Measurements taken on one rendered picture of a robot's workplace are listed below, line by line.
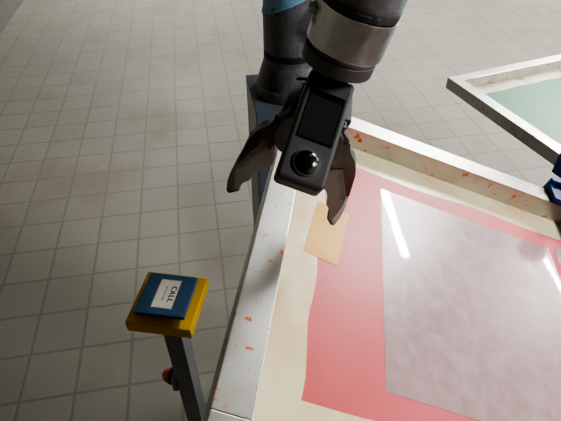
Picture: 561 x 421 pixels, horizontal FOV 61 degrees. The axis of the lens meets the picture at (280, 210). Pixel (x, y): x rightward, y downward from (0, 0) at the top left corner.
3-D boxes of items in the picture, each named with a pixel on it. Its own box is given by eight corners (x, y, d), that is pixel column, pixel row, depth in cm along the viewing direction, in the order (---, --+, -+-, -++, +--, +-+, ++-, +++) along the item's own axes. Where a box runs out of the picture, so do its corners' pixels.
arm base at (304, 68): (252, 77, 112) (250, 35, 105) (315, 72, 114) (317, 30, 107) (261, 109, 101) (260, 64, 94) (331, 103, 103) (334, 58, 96)
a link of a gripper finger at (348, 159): (361, 187, 54) (348, 121, 49) (361, 196, 53) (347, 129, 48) (320, 192, 56) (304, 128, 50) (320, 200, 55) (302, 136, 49)
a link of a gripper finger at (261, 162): (237, 169, 61) (291, 130, 56) (227, 198, 56) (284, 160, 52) (219, 152, 59) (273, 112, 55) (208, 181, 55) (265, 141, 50)
